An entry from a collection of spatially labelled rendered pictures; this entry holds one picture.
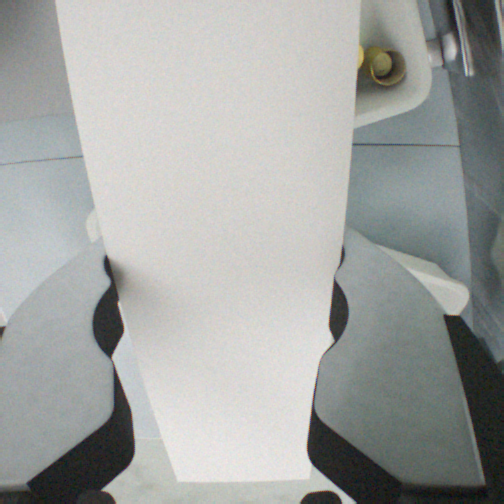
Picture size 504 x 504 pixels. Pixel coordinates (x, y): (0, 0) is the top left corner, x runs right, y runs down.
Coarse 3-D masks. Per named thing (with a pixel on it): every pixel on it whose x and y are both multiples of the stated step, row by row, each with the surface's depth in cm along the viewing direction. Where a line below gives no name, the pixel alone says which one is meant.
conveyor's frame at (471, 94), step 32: (480, 0) 28; (480, 32) 30; (480, 64) 33; (480, 96) 35; (480, 128) 38; (480, 160) 40; (480, 192) 43; (480, 224) 46; (480, 256) 50; (480, 288) 53; (480, 320) 57
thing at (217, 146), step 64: (64, 0) 7; (128, 0) 7; (192, 0) 7; (256, 0) 7; (320, 0) 7; (128, 64) 8; (192, 64) 8; (256, 64) 8; (320, 64) 8; (128, 128) 8; (192, 128) 8; (256, 128) 8; (320, 128) 8; (128, 192) 9; (192, 192) 9; (256, 192) 9; (320, 192) 9; (128, 256) 10; (192, 256) 10; (256, 256) 10; (320, 256) 10; (128, 320) 11; (192, 320) 11; (256, 320) 11; (320, 320) 11; (192, 384) 13; (256, 384) 13; (192, 448) 15; (256, 448) 15
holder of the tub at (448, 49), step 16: (432, 0) 36; (448, 0) 32; (432, 16) 37; (448, 16) 34; (448, 32) 35; (432, 48) 39; (448, 48) 37; (464, 48) 34; (432, 64) 40; (448, 64) 39; (464, 64) 35
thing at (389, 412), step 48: (336, 288) 9; (384, 288) 9; (336, 336) 9; (384, 336) 7; (432, 336) 7; (336, 384) 7; (384, 384) 6; (432, 384) 6; (336, 432) 6; (384, 432) 6; (432, 432) 6; (336, 480) 6; (384, 480) 5; (432, 480) 5; (480, 480) 5
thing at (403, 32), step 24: (384, 0) 33; (408, 0) 29; (360, 24) 37; (384, 24) 35; (408, 24) 31; (408, 48) 33; (360, 72) 39; (408, 72) 35; (360, 96) 38; (384, 96) 36; (408, 96) 34; (360, 120) 35
